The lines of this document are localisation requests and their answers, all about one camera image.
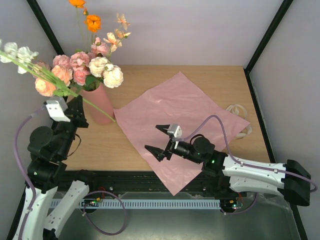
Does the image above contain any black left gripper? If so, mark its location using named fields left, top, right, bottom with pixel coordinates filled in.
left=56, top=95, right=90, bottom=158

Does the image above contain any white rose stem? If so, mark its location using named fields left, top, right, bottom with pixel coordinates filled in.
left=88, top=57, right=124, bottom=89

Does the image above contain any cream ribbon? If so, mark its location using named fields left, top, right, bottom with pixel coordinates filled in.
left=226, top=104, right=253, bottom=140

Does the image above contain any orange poppy stem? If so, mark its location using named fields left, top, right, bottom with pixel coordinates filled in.
left=68, top=0, right=102, bottom=48

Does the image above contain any right black frame post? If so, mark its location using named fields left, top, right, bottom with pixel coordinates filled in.
left=245, top=0, right=295, bottom=73

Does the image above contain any pale peach poppy stem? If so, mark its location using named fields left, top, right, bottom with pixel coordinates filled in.
left=90, top=13, right=131, bottom=59

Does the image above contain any black frame post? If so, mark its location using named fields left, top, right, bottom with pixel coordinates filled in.
left=245, top=0, right=295, bottom=73
left=26, top=0, right=65, bottom=55

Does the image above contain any white blossom fuzzy stem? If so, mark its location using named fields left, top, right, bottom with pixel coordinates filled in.
left=0, top=38, right=124, bottom=124

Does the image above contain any white slotted cable duct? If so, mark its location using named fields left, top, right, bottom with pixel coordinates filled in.
left=48, top=197, right=221, bottom=210

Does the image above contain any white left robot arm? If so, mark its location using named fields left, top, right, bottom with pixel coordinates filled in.
left=10, top=96, right=97, bottom=240

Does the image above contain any pink carnation stem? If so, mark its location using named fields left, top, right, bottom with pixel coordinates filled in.
left=52, top=54, right=70, bottom=69

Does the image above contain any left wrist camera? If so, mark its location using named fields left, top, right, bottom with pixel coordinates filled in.
left=44, top=96, right=71, bottom=123

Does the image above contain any left black frame post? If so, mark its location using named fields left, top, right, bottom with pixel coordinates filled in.
left=26, top=0, right=65, bottom=55

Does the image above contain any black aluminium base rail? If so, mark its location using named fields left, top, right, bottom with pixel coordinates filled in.
left=57, top=170, right=288, bottom=198

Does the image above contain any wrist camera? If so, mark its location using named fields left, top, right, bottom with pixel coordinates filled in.
left=168, top=123, right=183, bottom=149
left=44, top=96, right=71, bottom=123

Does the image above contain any pink double rose stem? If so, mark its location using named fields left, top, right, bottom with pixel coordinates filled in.
left=69, top=51, right=90, bottom=86

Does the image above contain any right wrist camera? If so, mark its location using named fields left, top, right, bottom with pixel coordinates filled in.
left=168, top=123, right=183, bottom=149

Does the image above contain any peach rose stem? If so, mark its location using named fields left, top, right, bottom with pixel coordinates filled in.
left=34, top=65, right=73, bottom=97

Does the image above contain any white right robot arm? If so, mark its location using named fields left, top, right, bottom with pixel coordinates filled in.
left=145, top=124, right=311, bottom=207

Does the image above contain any pink cylindrical vase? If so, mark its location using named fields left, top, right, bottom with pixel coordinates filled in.
left=80, top=83, right=115, bottom=125

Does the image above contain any pink wrapping paper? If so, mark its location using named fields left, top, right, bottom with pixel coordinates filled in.
left=113, top=71, right=251, bottom=196

